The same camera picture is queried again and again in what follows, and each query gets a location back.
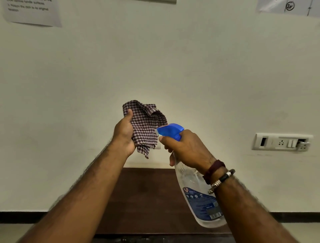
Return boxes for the person's right hand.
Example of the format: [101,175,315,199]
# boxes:
[158,129,217,175]

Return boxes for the checkered maroon white cloth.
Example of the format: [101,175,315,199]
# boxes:
[122,100,168,160]

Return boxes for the person's left forearm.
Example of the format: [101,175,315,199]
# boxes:
[16,144,130,243]

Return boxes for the blue-capped spray bottle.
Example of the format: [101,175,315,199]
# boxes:
[155,123,228,229]

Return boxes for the printed white paper sheet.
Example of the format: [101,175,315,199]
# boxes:
[2,0,62,27]

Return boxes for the maroon thread bracelet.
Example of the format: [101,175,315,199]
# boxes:
[202,160,226,185]

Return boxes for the brown wooden cabinet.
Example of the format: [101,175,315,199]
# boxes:
[93,168,236,243]

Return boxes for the person's right forearm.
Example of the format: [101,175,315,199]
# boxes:
[214,175,300,243]

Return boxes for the large white switchboard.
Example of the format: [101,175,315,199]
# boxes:
[135,0,177,4]

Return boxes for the person's left hand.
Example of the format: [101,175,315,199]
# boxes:
[111,109,137,159]

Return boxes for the wide white switch panel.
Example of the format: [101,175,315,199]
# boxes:
[252,133,314,152]

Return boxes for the black silver bracelet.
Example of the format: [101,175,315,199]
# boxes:
[208,169,236,195]

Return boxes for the white hand-drawn chart sheet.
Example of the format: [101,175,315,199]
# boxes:
[255,0,320,18]

